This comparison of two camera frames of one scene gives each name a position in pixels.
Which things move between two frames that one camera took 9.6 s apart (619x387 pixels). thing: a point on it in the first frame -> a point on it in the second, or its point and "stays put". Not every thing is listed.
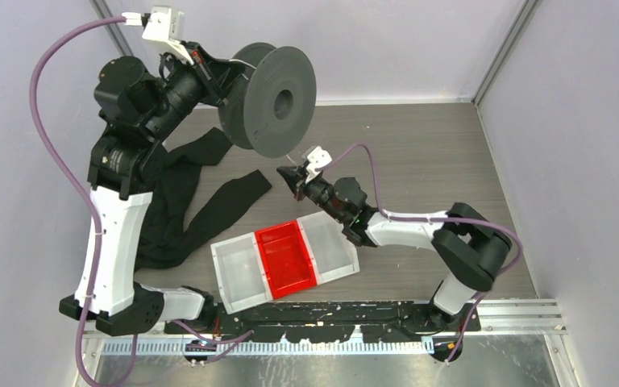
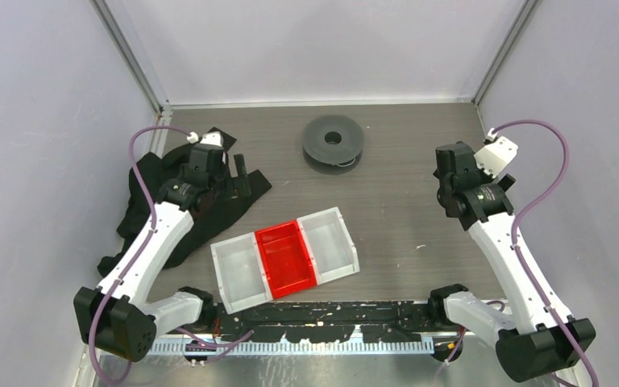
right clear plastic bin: [330, 251] stays put
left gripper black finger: [222, 74] -> [242, 186]
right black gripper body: [319, 192] -> [484, 178]
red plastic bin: [284, 259] stays put
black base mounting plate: [326, 321] stays put
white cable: [247, 62] -> [344, 165]
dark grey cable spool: [270, 106] -> [333, 144]
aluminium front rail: [507, 329] stays put
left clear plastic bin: [241, 274] stays put
